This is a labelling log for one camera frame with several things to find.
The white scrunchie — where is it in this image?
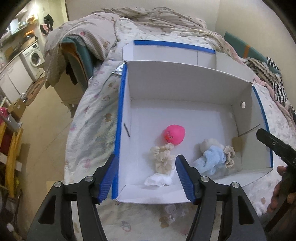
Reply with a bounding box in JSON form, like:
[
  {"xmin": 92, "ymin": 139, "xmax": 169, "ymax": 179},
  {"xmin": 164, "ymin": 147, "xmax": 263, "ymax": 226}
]
[{"xmin": 144, "ymin": 173, "xmax": 173, "ymax": 187}]

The person's right hand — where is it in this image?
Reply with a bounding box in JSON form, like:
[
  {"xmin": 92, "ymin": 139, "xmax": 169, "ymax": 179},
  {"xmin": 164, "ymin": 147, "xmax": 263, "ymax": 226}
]
[{"xmin": 267, "ymin": 166, "xmax": 295, "ymax": 213}]

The light blue fluffy cloth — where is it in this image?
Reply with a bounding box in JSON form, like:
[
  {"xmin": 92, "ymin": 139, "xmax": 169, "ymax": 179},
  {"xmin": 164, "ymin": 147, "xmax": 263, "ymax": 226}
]
[{"xmin": 192, "ymin": 146, "xmax": 226, "ymax": 176}]

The fluffy cream plush toy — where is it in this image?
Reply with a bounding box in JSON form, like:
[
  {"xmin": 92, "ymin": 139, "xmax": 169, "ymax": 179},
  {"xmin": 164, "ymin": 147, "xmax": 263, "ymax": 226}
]
[{"xmin": 200, "ymin": 138, "xmax": 225, "ymax": 154}]

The cream ruffled scrunchie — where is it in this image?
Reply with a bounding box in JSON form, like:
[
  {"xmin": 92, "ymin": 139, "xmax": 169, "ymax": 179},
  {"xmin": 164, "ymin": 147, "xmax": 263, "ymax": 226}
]
[{"xmin": 151, "ymin": 143, "xmax": 176, "ymax": 175}]

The black white striped cloth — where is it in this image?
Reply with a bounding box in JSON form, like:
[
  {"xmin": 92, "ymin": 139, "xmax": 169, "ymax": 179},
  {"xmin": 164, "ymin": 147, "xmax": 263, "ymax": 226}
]
[{"xmin": 266, "ymin": 57, "xmax": 288, "ymax": 106}]

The knitted zigzag blanket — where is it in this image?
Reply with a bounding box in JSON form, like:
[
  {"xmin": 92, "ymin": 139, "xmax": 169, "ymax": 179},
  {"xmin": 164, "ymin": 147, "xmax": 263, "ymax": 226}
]
[{"xmin": 244, "ymin": 57, "xmax": 273, "ymax": 87}]

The blue white cardboard box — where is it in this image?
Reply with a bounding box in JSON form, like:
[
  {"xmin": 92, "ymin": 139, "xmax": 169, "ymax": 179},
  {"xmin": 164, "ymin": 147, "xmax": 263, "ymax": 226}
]
[{"xmin": 111, "ymin": 40, "xmax": 273, "ymax": 204}]

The cardboard box on floor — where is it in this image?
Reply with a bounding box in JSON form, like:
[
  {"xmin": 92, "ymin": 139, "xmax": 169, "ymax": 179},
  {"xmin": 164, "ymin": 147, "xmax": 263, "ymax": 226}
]
[{"xmin": 8, "ymin": 98, "xmax": 26, "ymax": 121}]

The teal headboard cushion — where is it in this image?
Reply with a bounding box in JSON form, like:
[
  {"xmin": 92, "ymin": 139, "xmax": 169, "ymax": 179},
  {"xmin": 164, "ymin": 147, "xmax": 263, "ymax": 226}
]
[{"xmin": 224, "ymin": 32, "xmax": 280, "ymax": 74}]

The white washing machine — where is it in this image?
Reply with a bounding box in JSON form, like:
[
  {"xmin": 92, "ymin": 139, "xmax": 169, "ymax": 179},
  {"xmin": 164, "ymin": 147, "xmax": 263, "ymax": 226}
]
[{"xmin": 21, "ymin": 42, "xmax": 44, "ymax": 81}]

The beige patterned blanket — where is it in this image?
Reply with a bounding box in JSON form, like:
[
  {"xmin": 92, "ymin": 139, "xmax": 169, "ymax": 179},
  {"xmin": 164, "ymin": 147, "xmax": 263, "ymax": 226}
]
[{"xmin": 44, "ymin": 7, "xmax": 240, "ymax": 87}]

